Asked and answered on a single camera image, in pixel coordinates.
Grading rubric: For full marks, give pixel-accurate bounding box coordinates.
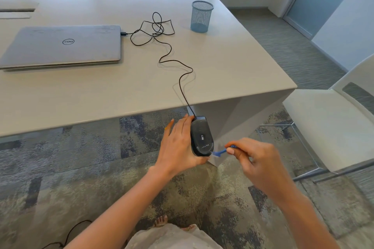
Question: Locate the person's right hand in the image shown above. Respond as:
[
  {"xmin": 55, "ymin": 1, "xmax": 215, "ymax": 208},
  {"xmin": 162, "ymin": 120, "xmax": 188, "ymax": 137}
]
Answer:
[{"xmin": 225, "ymin": 137, "xmax": 292, "ymax": 200}]

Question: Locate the person's left hand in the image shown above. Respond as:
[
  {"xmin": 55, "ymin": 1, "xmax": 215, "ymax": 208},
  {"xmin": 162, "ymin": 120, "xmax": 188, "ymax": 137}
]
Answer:
[{"xmin": 154, "ymin": 113, "xmax": 211, "ymax": 178}]

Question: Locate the blue plastic pry tool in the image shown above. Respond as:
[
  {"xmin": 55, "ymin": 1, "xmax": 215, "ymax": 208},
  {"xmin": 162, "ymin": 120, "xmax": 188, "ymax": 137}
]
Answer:
[{"xmin": 212, "ymin": 146, "xmax": 236, "ymax": 158}]

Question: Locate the black computer mouse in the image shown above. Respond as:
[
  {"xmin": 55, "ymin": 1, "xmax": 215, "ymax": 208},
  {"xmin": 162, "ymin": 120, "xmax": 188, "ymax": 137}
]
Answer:
[{"xmin": 190, "ymin": 116, "xmax": 215, "ymax": 157}]

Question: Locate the person's right forearm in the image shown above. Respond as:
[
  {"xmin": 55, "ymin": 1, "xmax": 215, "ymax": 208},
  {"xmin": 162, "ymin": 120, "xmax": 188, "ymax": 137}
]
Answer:
[{"xmin": 274, "ymin": 181, "xmax": 341, "ymax": 249}]

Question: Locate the person's left forearm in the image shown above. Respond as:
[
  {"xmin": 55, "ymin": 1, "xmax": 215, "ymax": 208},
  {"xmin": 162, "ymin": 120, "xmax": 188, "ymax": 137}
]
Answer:
[{"xmin": 64, "ymin": 167, "xmax": 173, "ymax": 249}]

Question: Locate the white chair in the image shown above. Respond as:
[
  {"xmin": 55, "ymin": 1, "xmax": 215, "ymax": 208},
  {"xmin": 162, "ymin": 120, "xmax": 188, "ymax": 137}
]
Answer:
[{"xmin": 257, "ymin": 53, "xmax": 374, "ymax": 184}]

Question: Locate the person's bare foot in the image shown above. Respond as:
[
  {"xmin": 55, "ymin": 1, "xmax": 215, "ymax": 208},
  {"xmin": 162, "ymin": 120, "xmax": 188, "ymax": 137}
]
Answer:
[{"xmin": 153, "ymin": 214, "xmax": 169, "ymax": 229}]

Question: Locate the person's white garment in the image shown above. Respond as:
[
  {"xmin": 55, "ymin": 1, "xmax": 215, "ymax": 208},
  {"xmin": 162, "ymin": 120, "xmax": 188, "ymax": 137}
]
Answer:
[{"xmin": 125, "ymin": 224, "xmax": 216, "ymax": 249}]

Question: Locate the blue mesh pen cup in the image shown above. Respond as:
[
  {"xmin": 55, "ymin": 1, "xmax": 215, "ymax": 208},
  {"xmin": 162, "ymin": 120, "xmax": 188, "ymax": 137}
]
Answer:
[{"xmin": 190, "ymin": 0, "xmax": 214, "ymax": 33}]

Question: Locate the grey closed laptop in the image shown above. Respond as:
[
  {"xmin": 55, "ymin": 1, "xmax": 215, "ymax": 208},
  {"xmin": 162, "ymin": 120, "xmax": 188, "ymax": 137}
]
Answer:
[{"xmin": 0, "ymin": 25, "xmax": 122, "ymax": 70}]

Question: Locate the black mouse cable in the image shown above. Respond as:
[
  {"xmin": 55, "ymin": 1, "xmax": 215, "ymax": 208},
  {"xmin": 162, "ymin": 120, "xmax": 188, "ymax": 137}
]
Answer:
[{"xmin": 120, "ymin": 12, "xmax": 197, "ymax": 120}]

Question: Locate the black floor cable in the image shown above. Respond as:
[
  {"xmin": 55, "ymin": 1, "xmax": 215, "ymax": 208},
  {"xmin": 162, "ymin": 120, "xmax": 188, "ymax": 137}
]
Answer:
[{"xmin": 40, "ymin": 220, "xmax": 93, "ymax": 249}]

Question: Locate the grey table cable hatch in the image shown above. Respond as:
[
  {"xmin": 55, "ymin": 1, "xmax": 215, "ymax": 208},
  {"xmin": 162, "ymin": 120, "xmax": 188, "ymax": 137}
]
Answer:
[{"xmin": 0, "ymin": 2, "xmax": 40, "ymax": 19}]

